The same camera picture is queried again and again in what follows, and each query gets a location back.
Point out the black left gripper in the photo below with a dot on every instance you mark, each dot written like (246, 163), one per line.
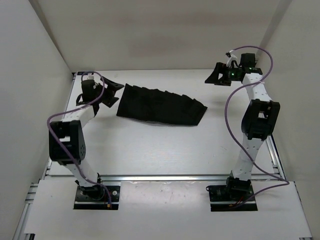
(112, 85)

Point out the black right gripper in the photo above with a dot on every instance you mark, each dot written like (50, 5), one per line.
(221, 68)

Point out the black pleated skirt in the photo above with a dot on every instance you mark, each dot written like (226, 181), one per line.
(154, 105)

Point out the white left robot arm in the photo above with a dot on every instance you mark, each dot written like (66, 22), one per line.
(66, 139)

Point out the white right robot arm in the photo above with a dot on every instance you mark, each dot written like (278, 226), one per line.
(259, 119)

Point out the left blue label sticker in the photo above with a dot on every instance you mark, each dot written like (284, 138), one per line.
(82, 73)

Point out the front aluminium rail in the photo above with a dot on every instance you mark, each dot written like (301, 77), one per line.
(163, 178)

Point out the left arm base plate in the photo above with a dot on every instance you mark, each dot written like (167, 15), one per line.
(96, 198)

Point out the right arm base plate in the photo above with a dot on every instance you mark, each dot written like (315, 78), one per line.
(234, 196)

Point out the left aluminium frame rail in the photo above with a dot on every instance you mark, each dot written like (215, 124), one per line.
(19, 233)

